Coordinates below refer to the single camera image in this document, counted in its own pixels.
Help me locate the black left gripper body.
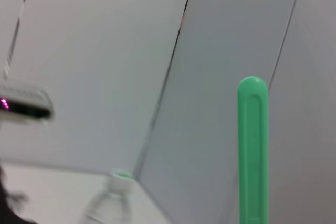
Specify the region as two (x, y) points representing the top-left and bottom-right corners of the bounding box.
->
(0, 165), (39, 224)

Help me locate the clear green-label water bottle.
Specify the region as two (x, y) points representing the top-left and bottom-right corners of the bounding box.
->
(82, 170), (134, 224)

